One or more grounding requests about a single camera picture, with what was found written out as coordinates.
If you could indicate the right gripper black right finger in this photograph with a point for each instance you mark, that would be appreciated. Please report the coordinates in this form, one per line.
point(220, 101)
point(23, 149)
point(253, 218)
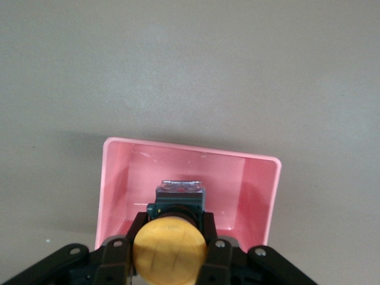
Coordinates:
point(225, 264)

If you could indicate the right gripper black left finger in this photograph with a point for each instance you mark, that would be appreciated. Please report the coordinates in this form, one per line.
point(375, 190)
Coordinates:
point(112, 261)

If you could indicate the yellow push button switch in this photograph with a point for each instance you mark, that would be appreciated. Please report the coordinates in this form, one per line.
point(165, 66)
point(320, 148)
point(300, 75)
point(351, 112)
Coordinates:
point(169, 252)

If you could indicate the pink plastic box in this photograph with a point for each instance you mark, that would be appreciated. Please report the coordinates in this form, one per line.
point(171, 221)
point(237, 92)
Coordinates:
point(219, 178)

